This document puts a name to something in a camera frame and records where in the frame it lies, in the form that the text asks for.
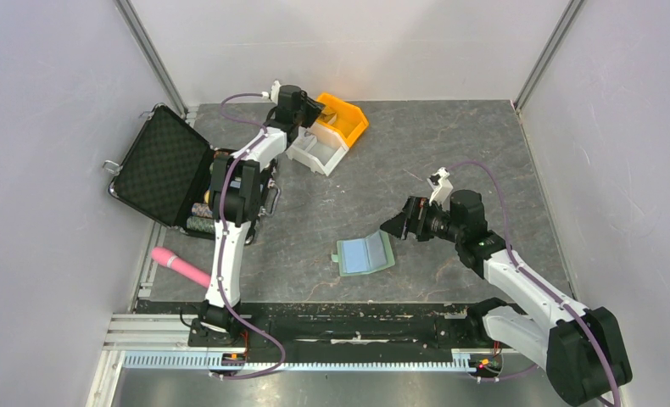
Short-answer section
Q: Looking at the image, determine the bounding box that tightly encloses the black poker chip case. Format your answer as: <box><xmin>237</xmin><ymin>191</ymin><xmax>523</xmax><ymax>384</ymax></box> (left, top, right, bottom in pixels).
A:
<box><xmin>102</xmin><ymin>103</ymin><xmax>282</xmax><ymax>246</ymax></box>

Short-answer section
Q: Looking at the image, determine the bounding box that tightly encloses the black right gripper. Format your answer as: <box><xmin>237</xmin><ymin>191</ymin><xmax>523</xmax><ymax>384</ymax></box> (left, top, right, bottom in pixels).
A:
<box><xmin>380</xmin><ymin>195</ymin><xmax>464</xmax><ymax>243</ymax></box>

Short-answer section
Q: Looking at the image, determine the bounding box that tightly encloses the green card holder wallet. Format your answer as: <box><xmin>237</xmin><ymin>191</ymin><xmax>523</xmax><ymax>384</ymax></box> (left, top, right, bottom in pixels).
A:
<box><xmin>331</xmin><ymin>231</ymin><xmax>395</xmax><ymax>276</ymax></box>

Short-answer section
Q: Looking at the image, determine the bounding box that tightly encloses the purple chip stack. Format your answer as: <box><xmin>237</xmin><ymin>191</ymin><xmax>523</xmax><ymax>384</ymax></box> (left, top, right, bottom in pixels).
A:
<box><xmin>191</xmin><ymin>203</ymin><xmax>213</xmax><ymax>219</ymax></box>

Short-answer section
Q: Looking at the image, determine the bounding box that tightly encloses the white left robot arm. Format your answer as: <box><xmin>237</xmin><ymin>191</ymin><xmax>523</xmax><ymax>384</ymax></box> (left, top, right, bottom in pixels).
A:
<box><xmin>198</xmin><ymin>81</ymin><xmax>324</xmax><ymax>346</ymax></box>

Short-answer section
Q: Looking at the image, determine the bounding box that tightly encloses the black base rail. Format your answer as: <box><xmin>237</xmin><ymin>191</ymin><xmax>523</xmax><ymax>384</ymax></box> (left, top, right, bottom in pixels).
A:
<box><xmin>187</xmin><ymin>303</ymin><xmax>494</xmax><ymax>365</ymax></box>

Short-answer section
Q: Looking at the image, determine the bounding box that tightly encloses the green brown chip stack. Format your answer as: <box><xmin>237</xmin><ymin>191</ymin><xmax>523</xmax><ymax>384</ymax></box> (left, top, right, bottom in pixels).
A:
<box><xmin>186</xmin><ymin>216</ymin><xmax>215</xmax><ymax>235</ymax></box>

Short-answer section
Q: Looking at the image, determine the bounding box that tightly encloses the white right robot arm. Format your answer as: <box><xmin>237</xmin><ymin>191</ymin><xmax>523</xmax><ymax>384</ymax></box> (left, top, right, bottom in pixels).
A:
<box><xmin>380</xmin><ymin>190</ymin><xmax>634</xmax><ymax>406</ymax></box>

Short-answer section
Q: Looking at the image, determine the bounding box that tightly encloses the white plastic bin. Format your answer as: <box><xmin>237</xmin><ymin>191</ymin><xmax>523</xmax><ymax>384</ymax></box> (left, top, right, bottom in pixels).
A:
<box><xmin>286</xmin><ymin>125</ymin><xmax>349</xmax><ymax>176</ymax></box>

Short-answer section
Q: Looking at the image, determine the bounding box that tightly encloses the orange plastic bin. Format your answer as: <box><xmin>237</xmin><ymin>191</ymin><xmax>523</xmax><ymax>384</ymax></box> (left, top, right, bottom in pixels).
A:
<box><xmin>316</xmin><ymin>92</ymin><xmax>369</xmax><ymax>149</ymax></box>

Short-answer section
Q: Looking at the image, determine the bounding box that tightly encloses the pink handled tool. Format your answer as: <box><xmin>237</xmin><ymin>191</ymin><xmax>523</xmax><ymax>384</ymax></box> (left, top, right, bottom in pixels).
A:
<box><xmin>150</xmin><ymin>247</ymin><xmax>210</xmax><ymax>288</ymax></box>

